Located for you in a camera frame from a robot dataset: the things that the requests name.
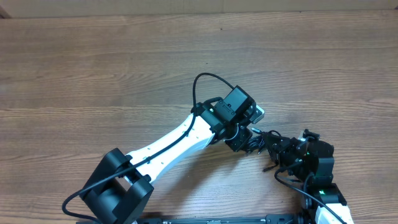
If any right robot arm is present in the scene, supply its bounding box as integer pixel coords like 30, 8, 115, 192
261, 129, 354, 224

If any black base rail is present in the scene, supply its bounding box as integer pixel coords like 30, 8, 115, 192
76, 213, 312, 224

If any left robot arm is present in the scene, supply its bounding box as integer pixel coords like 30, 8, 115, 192
79, 86, 264, 223

